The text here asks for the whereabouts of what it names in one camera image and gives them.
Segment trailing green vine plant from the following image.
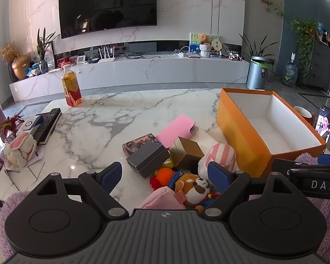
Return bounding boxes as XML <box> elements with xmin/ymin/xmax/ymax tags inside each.
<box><xmin>287</xmin><ymin>19</ymin><xmax>323</xmax><ymax>77</ymax></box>

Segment pink fabric pouch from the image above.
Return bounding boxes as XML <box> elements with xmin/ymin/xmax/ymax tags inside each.
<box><xmin>139</xmin><ymin>186</ymin><xmax>186</xmax><ymax>210</ymax></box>

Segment blue and green painting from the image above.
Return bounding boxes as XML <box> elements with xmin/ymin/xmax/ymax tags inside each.
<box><xmin>189</xmin><ymin>32</ymin><xmax>220</xmax><ymax>54</ymax></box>

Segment white bunny plush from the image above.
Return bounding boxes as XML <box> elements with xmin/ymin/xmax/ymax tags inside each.
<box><xmin>3</xmin><ymin>132</ymin><xmax>37</xmax><ymax>169</ymax></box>

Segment red panda plush toy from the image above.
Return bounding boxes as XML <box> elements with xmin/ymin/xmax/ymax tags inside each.
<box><xmin>169</xmin><ymin>171</ymin><xmax>222</xmax><ymax>214</ymax></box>

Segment iced tea bottle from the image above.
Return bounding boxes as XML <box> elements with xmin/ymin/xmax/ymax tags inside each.
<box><xmin>61</xmin><ymin>64</ymin><xmax>83</xmax><ymax>107</ymax></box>

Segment orange crochet ball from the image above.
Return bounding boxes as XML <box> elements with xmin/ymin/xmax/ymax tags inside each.
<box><xmin>155</xmin><ymin>167</ymin><xmax>176</xmax><ymax>189</ymax></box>

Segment red mug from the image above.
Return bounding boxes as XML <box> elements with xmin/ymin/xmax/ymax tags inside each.
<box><xmin>293</xmin><ymin>106</ymin><xmax>312</xmax><ymax>125</ymax></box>

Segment dark illustrated card box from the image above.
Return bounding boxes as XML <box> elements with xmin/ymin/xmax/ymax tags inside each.
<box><xmin>122</xmin><ymin>133</ymin><xmax>163</xmax><ymax>157</ymax></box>

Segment smartphone on stand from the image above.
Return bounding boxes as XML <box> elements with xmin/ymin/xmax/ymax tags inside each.
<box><xmin>314</xmin><ymin>105</ymin><xmax>330</xmax><ymax>143</ymax></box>

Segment black remote control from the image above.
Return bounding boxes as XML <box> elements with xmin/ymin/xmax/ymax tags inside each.
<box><xmin>30</xmin><ymin>108</ymin><xmax>62</xmax><ymax>142</ymax></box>

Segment gold cardboard box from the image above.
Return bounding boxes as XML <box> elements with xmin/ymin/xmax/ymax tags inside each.
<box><xmin>169</xmin><ymin>137</ymin><xmax>204</xmax><ymax>168</ymax></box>

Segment grey sideboard cabinet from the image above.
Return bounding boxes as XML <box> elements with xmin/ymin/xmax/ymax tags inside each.
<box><xmin>300</xmin><ymin>37</ymin><xmax>330</xmax><ymax>91</ymax></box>

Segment round paper fan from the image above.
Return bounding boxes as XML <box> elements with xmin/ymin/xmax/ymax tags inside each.
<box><xmin>211</xmin><ymin>39</ymin><xmax>223</xmax><ymax>57</ymax></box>

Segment marble television cabinet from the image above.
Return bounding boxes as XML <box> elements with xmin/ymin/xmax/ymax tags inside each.
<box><xmin>9</xmin><ymin>54</ymin><xmax>250</xmax><ymax>103</ymax></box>

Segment white ceramic pot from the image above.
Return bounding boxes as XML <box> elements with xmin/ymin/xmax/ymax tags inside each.
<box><xmin>199</xmin><ymin>44</ymin><xmax>212</xmax><ymax>59</ymax></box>

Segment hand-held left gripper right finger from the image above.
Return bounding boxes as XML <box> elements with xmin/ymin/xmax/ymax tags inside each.
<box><xmin>201</xmin><ymin>162</ymin><xmax>301</xmax><ymax>218</ymax></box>

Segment wall-mounted television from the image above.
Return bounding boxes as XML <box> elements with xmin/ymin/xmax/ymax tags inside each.
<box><xmin>58</xmin><ymin>0</ymin><xmax>158</xmax><ymax>39</ymax></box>

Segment orange cardboard box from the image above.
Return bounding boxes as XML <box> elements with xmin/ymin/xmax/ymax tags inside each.
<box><xmin>216</xmin><ymin>88</ymin><xmax>327</xmax><ymax>178</ymax></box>

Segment grey small box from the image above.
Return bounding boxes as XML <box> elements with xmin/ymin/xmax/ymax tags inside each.
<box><xmin>126</xmin><ymin>142</ymin><xmax>171</xmax><ymax>179</ymax></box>

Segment white router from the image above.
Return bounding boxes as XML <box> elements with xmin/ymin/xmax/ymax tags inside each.
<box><xmin>97</xmin><ymin>46</ymin><xmax>116</xmax><ymax>64</ymax></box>

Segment pink case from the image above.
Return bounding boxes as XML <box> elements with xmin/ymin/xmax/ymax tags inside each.
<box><xmin>155</xmin><ymin>115</ymin><xmax>199</xmax><ymax>149</ymax></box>

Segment blue snack bag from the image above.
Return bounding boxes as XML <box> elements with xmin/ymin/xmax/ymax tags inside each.
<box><xmin>25</xmin><ymin>60</ymin><xmax>42</xmax><ymax>77</ymax></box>

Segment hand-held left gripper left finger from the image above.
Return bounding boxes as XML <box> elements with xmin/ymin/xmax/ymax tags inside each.
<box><xmin>30</xmin><ymin>162</ymin><xmax>129</xmax><ymax>220</ymax></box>

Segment gold round vase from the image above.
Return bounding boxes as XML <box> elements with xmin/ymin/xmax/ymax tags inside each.
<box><xmin>11</xmin><ymin>54</ymin><xmax>31</xmax><ymax>80</ymax></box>

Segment clear water jug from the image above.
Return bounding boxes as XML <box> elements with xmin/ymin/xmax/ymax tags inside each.
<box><xmin>282</xmin><ymin>52</ymin><xmax>299</xmax><ymax>86</ymax></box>

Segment red spiky flower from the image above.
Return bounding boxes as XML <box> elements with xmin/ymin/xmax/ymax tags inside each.
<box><xmin>0</xmin><ymin>114</ymin><xmax>25</xmax><ymax>141</ymax></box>

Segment pink striped plush toy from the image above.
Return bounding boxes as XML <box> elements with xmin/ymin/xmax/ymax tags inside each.
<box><xmin>198</xmin><ymin>143</ymin><xmax>238</xmax><ymax>176</ymax></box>

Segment small teddy bear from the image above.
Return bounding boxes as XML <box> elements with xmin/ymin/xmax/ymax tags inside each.
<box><xmin>197</xmin><ymin>34</ymin><xmax>212</xmax><ymax>46</ymax></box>

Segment plant in grey cylinder planter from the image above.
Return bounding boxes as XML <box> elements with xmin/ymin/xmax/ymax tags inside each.
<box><xmin>239</xmin><ymin>33</ymin><xmax>277</xmax><ymax>90</ymax></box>

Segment long-leaved potted plant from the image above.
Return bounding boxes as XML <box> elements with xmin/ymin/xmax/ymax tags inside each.
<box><xmin>36</xmin><ymin>27</ymin><xmax>60</xmax><ymax>73</ymax></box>

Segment dried flowers in dark vase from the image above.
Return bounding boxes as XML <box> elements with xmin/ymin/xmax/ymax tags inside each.
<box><xmin>0</xmin><ymin>42</ymin><xmax>18</xmax><ymax>83</ymax></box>

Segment white and blue box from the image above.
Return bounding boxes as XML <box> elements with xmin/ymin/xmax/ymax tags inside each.
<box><xmin>16</xmin><ymin>115</ymin><xmax>44</xmax><ymax>136</ymax></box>

